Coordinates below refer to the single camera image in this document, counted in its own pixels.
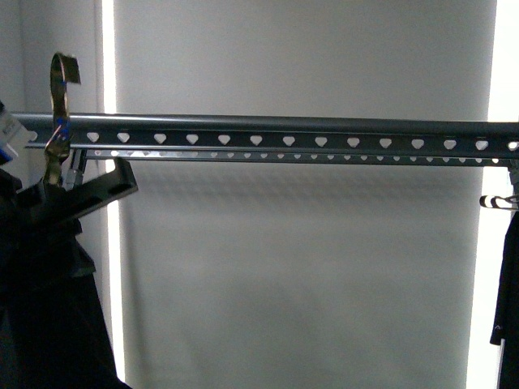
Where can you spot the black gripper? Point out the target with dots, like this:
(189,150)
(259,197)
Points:
(45,205)

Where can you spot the black printed t-shirt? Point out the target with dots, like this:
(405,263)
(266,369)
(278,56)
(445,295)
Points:
(53,332)

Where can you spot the white striped hanger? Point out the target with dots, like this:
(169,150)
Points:
(509,203)

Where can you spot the grey metal drying rack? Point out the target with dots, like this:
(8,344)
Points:
(352,141)

